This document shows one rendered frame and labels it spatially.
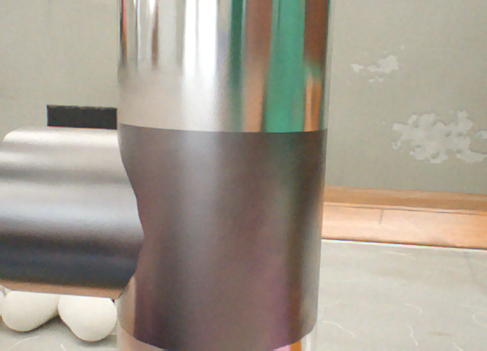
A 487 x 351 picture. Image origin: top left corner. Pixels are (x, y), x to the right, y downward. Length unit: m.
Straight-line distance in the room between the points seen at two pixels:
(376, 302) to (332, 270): 0.06
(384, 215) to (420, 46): 1.98
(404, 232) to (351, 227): 0.04
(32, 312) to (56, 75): 2.22
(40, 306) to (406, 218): 0.29
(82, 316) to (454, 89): 2.26
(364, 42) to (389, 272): 2.02
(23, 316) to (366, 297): 0.18
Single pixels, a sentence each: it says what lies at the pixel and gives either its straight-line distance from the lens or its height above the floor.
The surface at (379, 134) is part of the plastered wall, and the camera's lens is 2.39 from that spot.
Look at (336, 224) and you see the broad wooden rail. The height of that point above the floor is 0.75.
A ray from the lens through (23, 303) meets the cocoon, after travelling 0.28.
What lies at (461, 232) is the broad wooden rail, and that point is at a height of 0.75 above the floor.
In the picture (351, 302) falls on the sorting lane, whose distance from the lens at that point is 0.33.
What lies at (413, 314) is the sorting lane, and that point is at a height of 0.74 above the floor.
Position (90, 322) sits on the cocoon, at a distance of 0.27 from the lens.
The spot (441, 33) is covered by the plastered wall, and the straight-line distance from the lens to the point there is 2.44.
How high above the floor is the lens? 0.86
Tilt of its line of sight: 9 degrees down
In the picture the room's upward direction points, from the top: 2 degrees clockwise
